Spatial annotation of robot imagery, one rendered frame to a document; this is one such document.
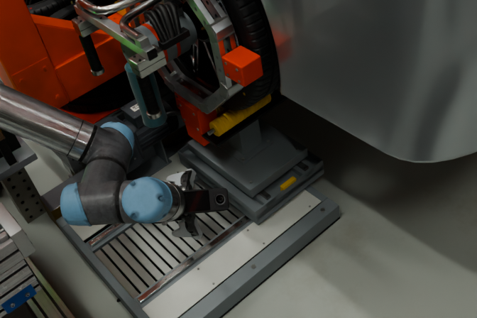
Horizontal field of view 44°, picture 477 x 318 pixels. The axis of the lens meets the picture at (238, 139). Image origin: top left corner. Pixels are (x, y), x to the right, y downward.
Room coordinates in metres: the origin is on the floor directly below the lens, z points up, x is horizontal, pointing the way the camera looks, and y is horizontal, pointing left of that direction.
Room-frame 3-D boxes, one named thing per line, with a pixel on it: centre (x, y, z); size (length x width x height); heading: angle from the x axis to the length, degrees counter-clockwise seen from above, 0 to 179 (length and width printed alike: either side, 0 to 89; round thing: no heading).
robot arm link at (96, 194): (0.75, 0.26, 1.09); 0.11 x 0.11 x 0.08; 79
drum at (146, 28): (1.62, 0.18, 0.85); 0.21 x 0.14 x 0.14; 122
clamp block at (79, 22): (1.69, 0.39, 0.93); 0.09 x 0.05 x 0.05; 122
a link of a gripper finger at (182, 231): (0.83, 0.15, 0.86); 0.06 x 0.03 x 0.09; 82
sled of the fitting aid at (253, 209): (1.75, -0.02, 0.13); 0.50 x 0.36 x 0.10; 32
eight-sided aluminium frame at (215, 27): (1.66, 0.12, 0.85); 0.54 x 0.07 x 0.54; 32
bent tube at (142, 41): (1.51, 0.17, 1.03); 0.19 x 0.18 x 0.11; 122
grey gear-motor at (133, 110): (1.87, 0.37, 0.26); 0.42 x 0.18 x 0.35; 122
